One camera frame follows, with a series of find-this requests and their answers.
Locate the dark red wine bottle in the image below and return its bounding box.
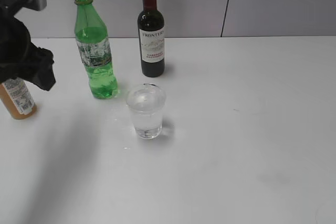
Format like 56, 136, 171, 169
138, 0, 165, 78

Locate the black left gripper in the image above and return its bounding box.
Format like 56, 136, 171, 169
1, 5, 56, 91

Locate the orange juice bottle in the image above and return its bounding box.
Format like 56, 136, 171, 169
1, 78, 37, 120

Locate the transparent plastic cup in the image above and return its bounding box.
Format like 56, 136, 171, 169
126, 83, 166, 140

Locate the green sprite bottle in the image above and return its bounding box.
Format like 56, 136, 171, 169
74, 0, 118, 99

